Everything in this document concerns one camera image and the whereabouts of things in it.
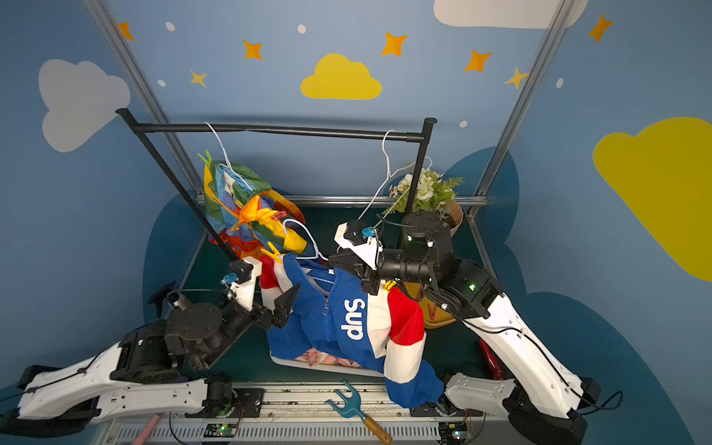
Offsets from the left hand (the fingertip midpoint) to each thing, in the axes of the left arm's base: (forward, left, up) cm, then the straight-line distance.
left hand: (287, 279), depth 57 cm
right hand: (+2, -11, +7) cm, 13 cm away
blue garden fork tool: (-19, -14, -35) cm, 42 cm away
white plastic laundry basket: (-10, -7, -28) cm, 30 cm away
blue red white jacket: (-8, -20, -8) cm, 23 cm away
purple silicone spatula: (-26, +38, -35) cm, 58 cm away
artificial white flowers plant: (+37, -39, -8) cm, 54 cm away
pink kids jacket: (-8, -4, -27) cm, 29 cm away
